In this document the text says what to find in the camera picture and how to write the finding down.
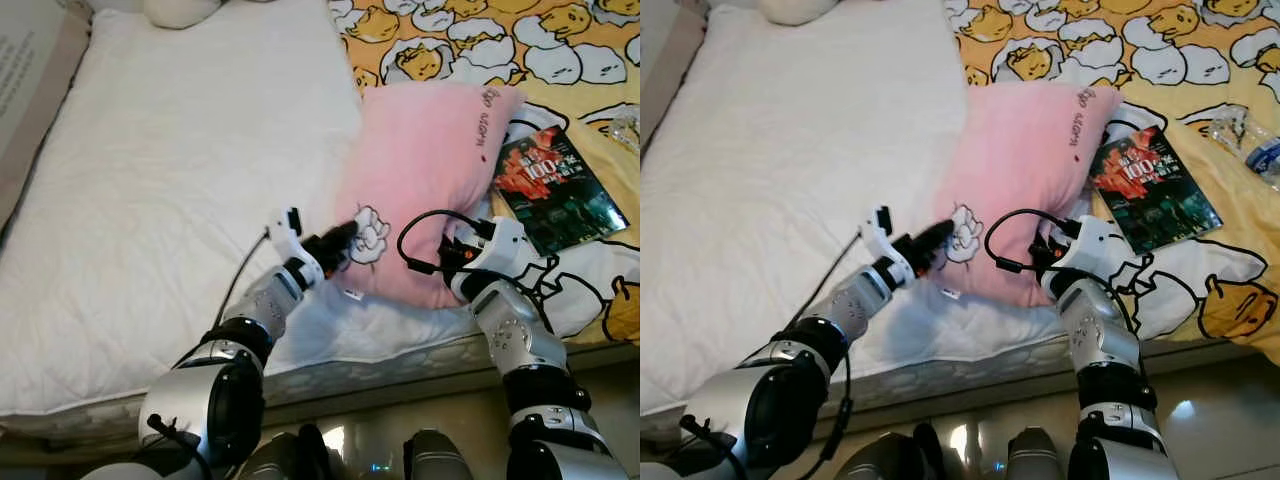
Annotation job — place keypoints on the pink plush pillow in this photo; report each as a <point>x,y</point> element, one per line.
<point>1015,170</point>
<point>420,170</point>

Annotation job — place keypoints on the dark book with red cover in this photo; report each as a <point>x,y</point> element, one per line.
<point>560,200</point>
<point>1155,195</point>

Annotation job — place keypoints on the yellow cartoon print blanket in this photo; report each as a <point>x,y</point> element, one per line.
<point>480,40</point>
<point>1100,40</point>

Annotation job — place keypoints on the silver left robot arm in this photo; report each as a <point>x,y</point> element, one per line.
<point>215,400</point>
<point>775,400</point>

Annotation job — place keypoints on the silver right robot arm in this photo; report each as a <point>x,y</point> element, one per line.
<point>1100,335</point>
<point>515,335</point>

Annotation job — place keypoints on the white quilted mattress pad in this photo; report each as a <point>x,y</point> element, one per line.
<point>790,180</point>
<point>170,180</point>

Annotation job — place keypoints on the silver left robot leg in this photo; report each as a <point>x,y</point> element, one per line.
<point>885,458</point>
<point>285,455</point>

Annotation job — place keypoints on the clear plastic water bottle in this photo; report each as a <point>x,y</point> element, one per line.
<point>626,128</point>
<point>1245,140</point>

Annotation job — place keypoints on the cream plush toy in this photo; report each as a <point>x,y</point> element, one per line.
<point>180,10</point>
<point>795,8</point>

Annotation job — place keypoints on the grey printed headboard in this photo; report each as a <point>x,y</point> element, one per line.
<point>35,90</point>
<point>665,70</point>

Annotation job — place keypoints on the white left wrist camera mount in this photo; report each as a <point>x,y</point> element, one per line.
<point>285,240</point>
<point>880,240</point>

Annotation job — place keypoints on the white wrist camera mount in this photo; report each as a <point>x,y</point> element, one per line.
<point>1100,250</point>
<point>285,240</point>
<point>510,250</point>
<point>880,240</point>

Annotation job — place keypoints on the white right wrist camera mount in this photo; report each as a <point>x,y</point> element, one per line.
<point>1100,250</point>
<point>510,250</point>

